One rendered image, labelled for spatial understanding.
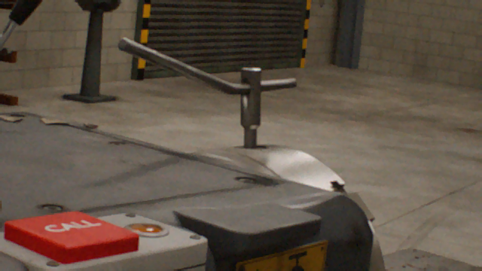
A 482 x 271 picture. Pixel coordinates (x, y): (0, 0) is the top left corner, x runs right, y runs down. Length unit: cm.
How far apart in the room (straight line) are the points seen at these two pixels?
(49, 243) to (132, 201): 17
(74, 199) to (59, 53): 1015
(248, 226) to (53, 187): 15
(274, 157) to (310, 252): 29
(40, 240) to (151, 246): 8
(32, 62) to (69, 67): 63
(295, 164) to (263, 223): 36
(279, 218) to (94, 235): 18
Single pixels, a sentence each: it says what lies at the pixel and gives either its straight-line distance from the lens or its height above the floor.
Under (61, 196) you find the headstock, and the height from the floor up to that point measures 125.
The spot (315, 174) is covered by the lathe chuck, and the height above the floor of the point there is 122.
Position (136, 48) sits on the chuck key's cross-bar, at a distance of 90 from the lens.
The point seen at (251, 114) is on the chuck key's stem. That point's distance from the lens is 108.
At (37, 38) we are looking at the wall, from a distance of 1057.
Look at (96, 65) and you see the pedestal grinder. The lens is 994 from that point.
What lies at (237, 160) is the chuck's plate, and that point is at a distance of 102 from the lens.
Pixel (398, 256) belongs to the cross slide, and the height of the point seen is 97.
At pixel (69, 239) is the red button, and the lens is 58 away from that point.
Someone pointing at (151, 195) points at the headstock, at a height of 126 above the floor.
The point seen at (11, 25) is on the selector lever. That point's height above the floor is 136.
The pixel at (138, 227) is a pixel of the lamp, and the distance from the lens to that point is 65.
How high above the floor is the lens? 143
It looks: 10 degrees down
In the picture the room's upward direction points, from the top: 6 degrees clockwise
